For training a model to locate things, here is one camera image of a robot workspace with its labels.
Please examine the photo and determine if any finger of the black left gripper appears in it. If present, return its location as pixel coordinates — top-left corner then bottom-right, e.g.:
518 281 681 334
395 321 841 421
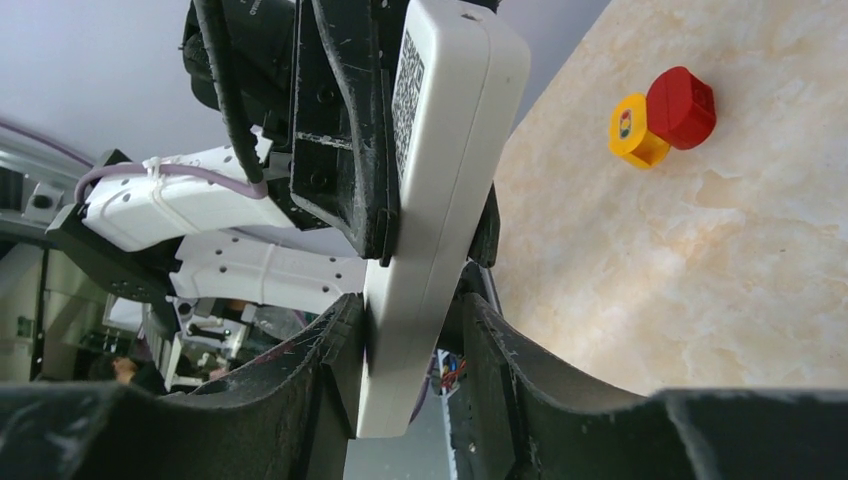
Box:
468 185 501 268

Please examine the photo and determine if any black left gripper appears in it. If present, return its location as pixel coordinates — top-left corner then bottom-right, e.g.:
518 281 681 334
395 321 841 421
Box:
181 0 400 260

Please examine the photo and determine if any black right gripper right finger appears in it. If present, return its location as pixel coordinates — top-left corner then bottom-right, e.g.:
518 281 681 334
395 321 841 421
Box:
463 294 847 479

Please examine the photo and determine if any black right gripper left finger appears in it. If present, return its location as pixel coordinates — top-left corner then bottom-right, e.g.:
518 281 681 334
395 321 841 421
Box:
1 294 366 479

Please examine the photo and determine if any white remote control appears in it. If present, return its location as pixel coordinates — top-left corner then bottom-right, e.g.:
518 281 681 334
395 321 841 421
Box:
356 1 531 438

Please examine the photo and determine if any yellow traffic light toy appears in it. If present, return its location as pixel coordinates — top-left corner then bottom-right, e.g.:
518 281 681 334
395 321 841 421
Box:
608 93 670 169

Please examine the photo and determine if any red oval toy block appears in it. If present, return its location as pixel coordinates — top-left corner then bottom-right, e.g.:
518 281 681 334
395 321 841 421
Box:
646 66 717 150

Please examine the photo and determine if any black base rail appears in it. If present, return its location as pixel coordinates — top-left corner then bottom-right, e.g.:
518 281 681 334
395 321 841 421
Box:
429 262 491 479

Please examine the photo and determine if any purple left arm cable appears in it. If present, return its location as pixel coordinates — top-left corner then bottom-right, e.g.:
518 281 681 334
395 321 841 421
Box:
0 0 439 425

